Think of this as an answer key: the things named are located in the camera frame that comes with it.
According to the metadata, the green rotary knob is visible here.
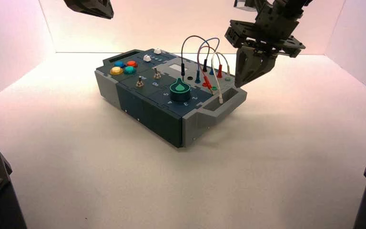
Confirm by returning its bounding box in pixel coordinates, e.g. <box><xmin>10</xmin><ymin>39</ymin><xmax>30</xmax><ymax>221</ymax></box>
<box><xmin>169</xmin><ymin>77</ymin><xmax>192</xmax><ymax>103</ymax></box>

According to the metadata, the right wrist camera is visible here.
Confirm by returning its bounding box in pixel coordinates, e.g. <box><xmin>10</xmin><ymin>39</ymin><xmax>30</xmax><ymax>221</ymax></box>
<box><xmin>233</xmin><ymin>0</ymin><xmax>256</xmax><ymax>10</ymax></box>

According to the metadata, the blue plug jumper cable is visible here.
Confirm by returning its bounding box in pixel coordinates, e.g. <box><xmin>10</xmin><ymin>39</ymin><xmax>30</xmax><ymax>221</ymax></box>
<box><xmin>195</xmin><ymin>37</ymin><xmax>221</xmax><ymax>84</ymax></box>

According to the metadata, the grey and blue control box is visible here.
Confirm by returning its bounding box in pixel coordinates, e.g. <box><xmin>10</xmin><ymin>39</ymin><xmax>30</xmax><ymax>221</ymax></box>
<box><xmin>94</xmin><ymin>48</ymin><xmax>248</xmax><ymax>148</ymax></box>

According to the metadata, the red plug jumper cable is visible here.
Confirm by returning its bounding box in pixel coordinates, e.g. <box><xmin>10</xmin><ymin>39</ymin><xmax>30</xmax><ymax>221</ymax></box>
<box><xmin>197</xmin><ymin>45</ymin><xmax>224</xmax><ymax>88</ymax></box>

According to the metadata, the black plug jumper cable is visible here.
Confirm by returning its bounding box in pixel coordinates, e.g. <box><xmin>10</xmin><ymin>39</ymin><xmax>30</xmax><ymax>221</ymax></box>
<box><xmin>181</xmin><ymin>35</ymin><xmax>209</xmax><ymax>77</ymax></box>

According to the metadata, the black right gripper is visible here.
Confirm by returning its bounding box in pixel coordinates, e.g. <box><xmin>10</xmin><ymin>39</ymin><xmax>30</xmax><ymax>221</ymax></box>
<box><xmin>224</xmin><ymin>4</ymin><xmax>306</xmax><ymax>88</ymax></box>

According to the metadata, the white plug jumper cable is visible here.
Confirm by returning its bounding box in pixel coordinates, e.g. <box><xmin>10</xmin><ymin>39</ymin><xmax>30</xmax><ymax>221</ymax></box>
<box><xmin>211</xmin><ymin>52</ymin><xmax>232</xmax><ymax>105</ymax></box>

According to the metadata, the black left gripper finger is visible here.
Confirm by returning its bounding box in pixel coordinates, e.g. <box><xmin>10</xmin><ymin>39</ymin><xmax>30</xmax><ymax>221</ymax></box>
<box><xmin>88</xmin><ymin>0</ymin><xmax>114</xmax><ymax>17</ymax></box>
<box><xmin>63</xmin><ymin>0</ymin><xmax>113</xmax><ymax>20</ymax></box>

